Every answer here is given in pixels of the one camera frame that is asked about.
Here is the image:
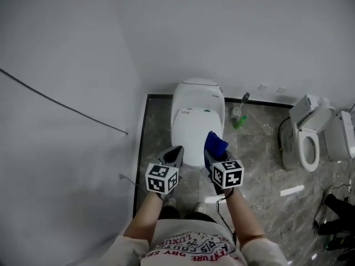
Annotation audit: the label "person's left forearm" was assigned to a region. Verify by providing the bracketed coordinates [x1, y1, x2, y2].
[123, 191, 165, 245]

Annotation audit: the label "blue microfibre cloth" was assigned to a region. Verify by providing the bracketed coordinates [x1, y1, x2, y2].
[204, 131, 230, 160]

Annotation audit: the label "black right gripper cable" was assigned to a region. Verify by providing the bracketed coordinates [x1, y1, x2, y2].
[215, 188, 239, 246]

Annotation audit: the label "thin black cable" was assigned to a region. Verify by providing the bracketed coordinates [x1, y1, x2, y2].
[277, 117, 291, 152]

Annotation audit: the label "person's right forearm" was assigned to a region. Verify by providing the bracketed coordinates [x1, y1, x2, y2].
[224, 187, 267, 249]

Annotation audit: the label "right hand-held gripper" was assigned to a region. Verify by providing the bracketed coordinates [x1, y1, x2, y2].
[204, 148, 245, 196]

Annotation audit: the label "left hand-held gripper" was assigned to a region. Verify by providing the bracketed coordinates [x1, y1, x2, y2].
[145, 145, 185, 202]

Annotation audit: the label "thin white power cable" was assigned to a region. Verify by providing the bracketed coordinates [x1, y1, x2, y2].
[121, 176, 144, 190]

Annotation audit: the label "white oval smart toilet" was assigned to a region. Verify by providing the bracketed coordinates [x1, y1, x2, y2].
[170, 78, 226, 169]

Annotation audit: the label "black wall cable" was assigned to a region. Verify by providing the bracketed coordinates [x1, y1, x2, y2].
[0, 68, 129, 135]

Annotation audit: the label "white toilet with raised lid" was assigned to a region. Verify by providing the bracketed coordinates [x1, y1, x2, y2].
[278, 94, 337, 173]

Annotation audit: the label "person's white printed shirt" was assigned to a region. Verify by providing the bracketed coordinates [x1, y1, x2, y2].
[110, 218, 289, 266]

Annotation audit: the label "white flat floor strip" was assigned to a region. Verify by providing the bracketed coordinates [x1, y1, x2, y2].
[280, 185, 305, 197]

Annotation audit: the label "person's black shorts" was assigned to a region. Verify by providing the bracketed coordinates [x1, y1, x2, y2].
[157, 206, 217, 224]

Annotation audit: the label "green cleaner bottle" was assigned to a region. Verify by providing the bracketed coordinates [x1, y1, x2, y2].
[232, 115, 248, 130]

